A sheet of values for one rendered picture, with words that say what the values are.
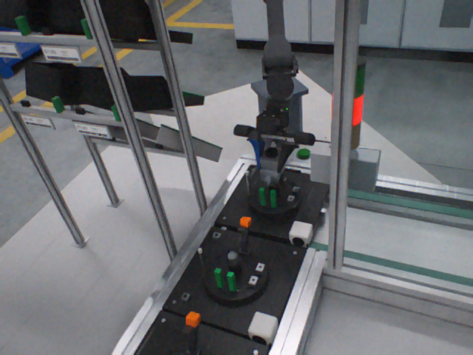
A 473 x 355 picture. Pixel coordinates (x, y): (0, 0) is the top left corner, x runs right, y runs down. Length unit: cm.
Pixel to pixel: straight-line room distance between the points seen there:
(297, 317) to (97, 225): 69
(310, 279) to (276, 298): 9
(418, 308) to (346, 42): 58
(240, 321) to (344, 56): 53
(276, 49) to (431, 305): 64
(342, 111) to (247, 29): 375
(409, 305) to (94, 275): 77
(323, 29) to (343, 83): 348
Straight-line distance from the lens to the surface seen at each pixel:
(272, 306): 87
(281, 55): 98
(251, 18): 434
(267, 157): 98
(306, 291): 91
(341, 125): 70
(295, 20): 419
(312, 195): 109
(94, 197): 142
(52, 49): 84
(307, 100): 171
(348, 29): 62
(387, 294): 96
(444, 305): 97
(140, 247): 119
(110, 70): 77
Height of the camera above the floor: 170
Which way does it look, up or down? 39 degrees down
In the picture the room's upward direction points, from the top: 9 degrees counter-clockwise
